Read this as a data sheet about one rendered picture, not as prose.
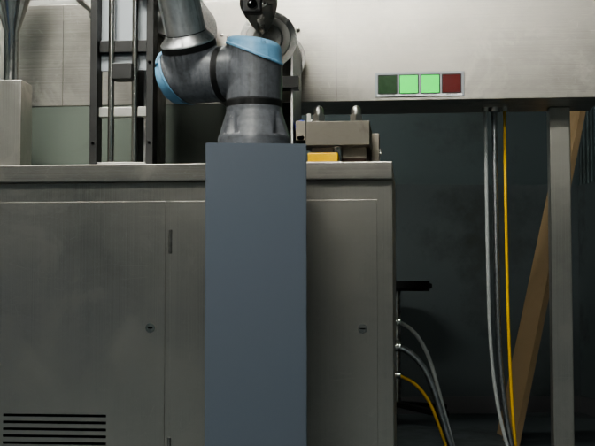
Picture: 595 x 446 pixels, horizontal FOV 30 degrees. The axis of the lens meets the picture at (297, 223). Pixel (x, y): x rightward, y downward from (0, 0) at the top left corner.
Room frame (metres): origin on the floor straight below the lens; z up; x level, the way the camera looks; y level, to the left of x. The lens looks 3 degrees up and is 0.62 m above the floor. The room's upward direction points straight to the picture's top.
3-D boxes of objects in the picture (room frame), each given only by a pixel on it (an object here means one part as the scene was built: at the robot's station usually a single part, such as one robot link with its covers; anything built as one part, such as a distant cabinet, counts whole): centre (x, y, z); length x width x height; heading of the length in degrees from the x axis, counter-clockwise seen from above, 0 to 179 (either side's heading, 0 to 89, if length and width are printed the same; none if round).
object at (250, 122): (2.28, 0.09, 0.95); 0.15 x 0.15 x 0.10
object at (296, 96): (2.94, 0.00, 1.11); 0.23 x 0.01 x 0.18; 174
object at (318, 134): (2.97, -0.12, 1.00); 0.40 x 0.16 x 0.06; 174
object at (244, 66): (2.28, 0.10, 1.07); 0.13 x 0.12 x 0.14; 68
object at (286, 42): (2.95, 0.06, 1.25); 0.26 x 0.12 x 0.12; 174
